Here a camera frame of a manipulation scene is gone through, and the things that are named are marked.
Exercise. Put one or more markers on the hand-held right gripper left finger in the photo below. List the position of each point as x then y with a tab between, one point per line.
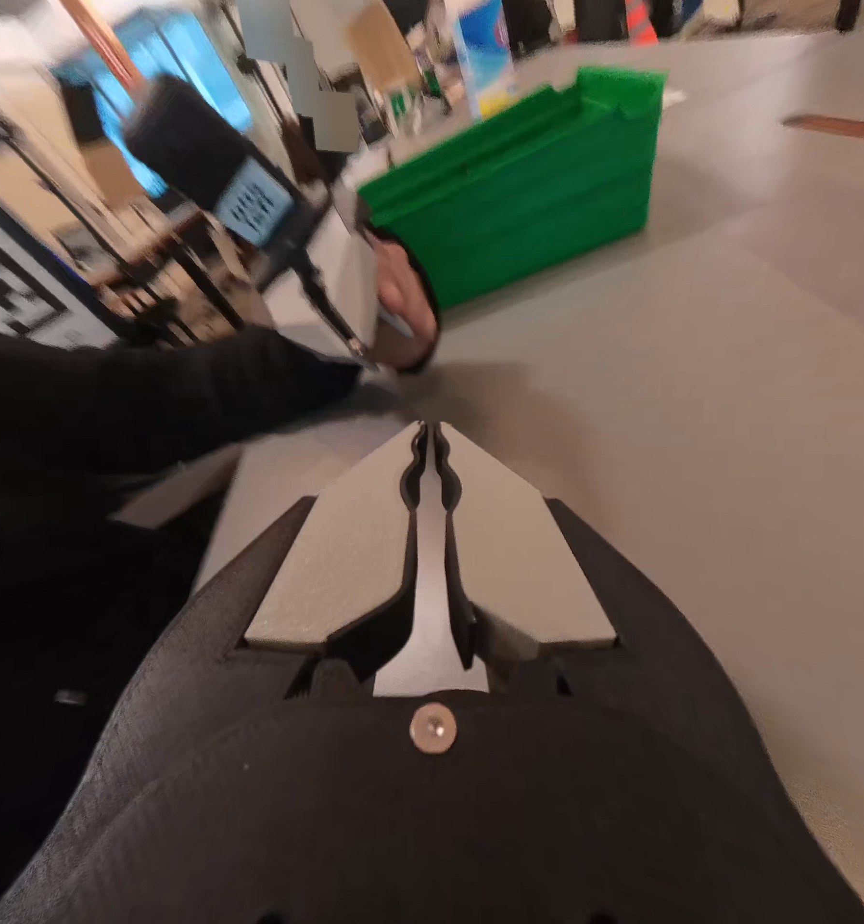
331	570

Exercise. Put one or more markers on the person's left forearm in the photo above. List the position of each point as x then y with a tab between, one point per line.
186	390

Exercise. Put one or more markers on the black framed marker sign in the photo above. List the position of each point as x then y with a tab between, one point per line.
13	281

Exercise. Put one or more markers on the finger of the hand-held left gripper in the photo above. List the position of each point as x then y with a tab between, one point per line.
295	310
356	289

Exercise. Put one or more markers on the person's left hand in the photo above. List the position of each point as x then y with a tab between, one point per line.
403	303

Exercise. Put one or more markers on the orange traffic cone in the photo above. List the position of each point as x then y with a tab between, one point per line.
641	21

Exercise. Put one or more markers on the wipes canister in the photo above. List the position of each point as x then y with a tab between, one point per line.
484	58

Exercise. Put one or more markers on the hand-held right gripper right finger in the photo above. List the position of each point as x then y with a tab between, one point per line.
526	577

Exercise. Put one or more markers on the green plastic bin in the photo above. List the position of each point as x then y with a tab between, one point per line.
533	188

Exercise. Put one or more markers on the wooden column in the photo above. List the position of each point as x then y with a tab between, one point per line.
104	40

